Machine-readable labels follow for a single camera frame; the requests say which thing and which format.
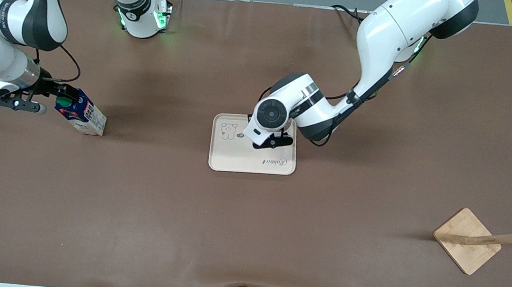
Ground blue milk carton green cap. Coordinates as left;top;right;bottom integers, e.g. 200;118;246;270
52;87;110;137

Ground beige plastic tray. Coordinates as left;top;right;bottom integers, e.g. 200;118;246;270
207;111;301;180

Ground wooden mug stand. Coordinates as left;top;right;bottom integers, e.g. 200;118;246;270
429;203;512;280

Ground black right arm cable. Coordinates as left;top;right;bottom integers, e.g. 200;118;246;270
30;42;84;84

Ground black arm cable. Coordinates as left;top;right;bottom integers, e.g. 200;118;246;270
310;58;405;155
30;42;84;84

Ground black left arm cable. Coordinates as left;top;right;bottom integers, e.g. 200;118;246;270
310;58;405;155

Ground black base power cables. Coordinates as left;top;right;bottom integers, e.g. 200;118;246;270
330;3;371;24

